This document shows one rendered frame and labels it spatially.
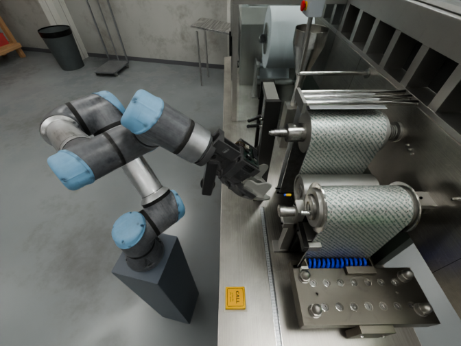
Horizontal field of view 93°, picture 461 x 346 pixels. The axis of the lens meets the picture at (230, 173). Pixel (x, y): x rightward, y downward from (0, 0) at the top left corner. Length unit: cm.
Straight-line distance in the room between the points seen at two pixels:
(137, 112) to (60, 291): 196
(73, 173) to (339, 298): 79
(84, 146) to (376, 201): 70
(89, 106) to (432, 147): 103
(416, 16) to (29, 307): 262
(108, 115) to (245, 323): 83
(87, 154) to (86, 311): 171
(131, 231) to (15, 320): 161
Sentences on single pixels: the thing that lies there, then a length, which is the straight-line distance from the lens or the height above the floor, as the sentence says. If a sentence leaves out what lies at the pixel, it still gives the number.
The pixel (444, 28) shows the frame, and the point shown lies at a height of 163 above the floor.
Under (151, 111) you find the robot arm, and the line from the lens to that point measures 40.
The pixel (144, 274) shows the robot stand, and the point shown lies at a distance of 100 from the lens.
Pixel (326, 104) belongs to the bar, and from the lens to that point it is 76.
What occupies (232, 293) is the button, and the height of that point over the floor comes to 92.
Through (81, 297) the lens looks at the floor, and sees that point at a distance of 214.
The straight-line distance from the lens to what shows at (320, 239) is 75.
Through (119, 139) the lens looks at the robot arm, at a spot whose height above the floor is 153.
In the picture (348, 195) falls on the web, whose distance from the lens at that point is 69.
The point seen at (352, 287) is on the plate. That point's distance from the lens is 88.
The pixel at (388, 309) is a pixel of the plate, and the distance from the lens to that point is 91.
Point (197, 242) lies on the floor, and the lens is 200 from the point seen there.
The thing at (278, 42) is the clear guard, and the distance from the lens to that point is 142.
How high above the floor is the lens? 180
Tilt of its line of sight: 47 degrees down
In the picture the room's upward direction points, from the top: straight up
